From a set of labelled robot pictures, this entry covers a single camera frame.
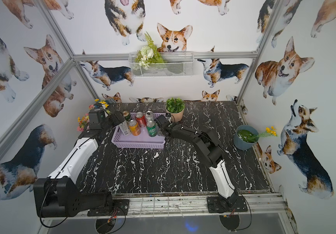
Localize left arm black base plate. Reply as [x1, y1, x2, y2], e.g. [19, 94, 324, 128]
[87, 199, 130, 216]

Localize silver slim can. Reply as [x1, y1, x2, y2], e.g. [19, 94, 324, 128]
[119, 120, 132, 136]

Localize orange soda can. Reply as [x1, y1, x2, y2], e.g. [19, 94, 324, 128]
[129, 120, 141, 136]

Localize green plant in pink pot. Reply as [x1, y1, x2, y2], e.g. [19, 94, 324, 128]
[166, 98, 185, 122]

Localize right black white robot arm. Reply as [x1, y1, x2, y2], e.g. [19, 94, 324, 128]
[155, 115, 239, 211]

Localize yellow artificial flower stem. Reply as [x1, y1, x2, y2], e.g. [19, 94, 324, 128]
[249, 126, 278, 141]

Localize red soda can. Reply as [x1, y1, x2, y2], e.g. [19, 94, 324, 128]
[135, 112, 147, 128]

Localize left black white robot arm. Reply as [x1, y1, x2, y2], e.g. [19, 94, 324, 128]
[33, 108, 125, 218]

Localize colourful flowers in white planter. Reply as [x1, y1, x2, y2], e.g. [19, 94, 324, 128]
[77, 99, 110, 132]

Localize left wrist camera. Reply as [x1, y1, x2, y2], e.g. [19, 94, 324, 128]
[88, 108, 106, 130]

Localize silver white can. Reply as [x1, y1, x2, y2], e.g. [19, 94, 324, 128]
[145, 111, 154, 122]

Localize white wire wall basket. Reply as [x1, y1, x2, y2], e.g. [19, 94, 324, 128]
[128, 52, 194, 78]

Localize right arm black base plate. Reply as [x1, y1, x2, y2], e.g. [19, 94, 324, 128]
[207, 196, 249, 214]

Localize green soda can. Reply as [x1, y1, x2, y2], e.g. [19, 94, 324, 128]
[147, 121, 158, 137]

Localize purple plastic basket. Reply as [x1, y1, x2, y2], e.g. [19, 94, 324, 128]
[111, 112, 166, 149]

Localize blue pot with moss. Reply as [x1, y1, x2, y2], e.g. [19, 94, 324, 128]
[234, 125, 259, 150]

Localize white flower fern bouquet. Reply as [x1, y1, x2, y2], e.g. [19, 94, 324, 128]
[134, 32, 166, 70]

